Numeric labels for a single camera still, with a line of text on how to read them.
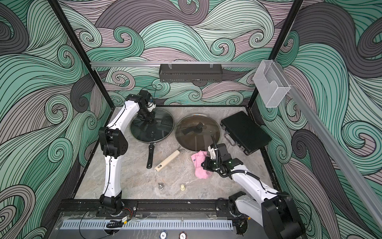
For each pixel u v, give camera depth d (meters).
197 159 0.84
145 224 0.70
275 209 0.39
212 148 0.78
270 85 0.81
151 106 0.86
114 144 0.58
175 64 0.93
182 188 0.78
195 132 0.92
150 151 0.86
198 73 0.95
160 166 0.76
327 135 0.55
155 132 1.00
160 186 0.77
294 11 0.73
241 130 1.00
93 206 0.74
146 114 0.84
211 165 0.73
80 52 0.87
